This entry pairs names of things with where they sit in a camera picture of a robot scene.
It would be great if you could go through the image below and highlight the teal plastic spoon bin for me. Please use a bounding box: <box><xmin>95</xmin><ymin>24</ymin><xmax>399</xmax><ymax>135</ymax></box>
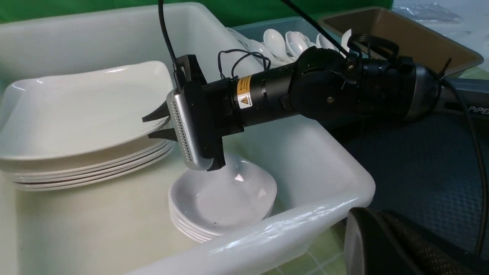
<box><xmin>229</xmin><ymin>16</ymin><xmax>344</xmax><ymax>65</ymax></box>

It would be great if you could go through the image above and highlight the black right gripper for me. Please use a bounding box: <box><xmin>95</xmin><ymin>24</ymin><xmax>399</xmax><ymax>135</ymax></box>
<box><xmin>142</xmin><ymin>55</ymin><xmax>243</xmax><ymax>171</ymax></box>

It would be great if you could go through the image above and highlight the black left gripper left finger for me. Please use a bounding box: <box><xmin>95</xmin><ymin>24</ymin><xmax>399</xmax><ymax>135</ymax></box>
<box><xmin>344</xmin><ymin>207</ymin><xmax>421</xmax><ymax>275</ymax></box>

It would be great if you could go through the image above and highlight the large white square plate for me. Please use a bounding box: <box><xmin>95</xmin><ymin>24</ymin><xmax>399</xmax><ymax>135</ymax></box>
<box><xmin>1</xmin><ymin>61</ymin><xmax>173</xmax><ymax>161</ymax></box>

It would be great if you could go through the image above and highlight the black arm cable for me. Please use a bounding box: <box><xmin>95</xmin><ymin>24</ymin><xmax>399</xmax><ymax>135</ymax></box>
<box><xmin>439</xmin><ymin>57</ymin><xmax>489</xmax><ymax>256</ymax></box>

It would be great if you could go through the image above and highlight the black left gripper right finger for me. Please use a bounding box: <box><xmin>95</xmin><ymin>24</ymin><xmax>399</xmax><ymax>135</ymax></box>
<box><xmin>377</xmin><ymin>211</ymin><xmax>488</xmax><ymax>275</ymax></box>

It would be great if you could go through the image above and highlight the brown plastic chopstick bin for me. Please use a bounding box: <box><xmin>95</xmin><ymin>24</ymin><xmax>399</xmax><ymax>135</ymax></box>
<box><xmin>318</xmin><ymin>7</ymin><xmax>484</xmax><ymax>77</ymax></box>

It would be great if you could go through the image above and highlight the stack of white small dishes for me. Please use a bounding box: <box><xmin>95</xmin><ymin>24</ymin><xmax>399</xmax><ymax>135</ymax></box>
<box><xmin>169</xmin><ymin>152</ymin><xmax>277</xmax><ymax>243</ymax></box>

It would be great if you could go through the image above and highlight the black plastic serving tray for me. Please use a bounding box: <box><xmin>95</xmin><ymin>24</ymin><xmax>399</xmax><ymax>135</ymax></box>
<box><xmin>326</xmin><ymin>115</ymin><xmax>488</xmax><ymax>260</ymax></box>

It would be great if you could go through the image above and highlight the pile of white spoons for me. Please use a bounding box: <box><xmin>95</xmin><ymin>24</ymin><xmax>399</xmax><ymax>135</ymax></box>
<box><xmin>227</xmin><ymin>28</ymin><xmax>352</xmax><ymax>73</ymax></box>

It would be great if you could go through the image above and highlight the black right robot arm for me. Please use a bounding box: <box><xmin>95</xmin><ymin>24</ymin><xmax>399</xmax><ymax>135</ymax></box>
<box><xmin>142</xmin><ymin>48</ymin><xmax>488</xmax><ymax>171</ymax></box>

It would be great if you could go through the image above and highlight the large white plastic tub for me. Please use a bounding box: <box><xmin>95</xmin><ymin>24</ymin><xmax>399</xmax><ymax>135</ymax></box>
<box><xmin>0</xmin><ymin>5</ymin><xmax>375</xmax><ymax>275</ymax></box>

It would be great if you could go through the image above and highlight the green backdrop cloth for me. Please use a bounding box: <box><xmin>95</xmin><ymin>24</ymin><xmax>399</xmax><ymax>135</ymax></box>
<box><xmin>0</xmin><ymin>0</ymin><xmax>393</xmax><ymax>26</ymax></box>

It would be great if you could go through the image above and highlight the clear plastic sheet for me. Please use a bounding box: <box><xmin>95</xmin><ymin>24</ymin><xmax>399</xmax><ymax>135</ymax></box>
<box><xmin>392</xmin><ymin>0</ymin><xmax>489</xmax><ymax>45</ymax></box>

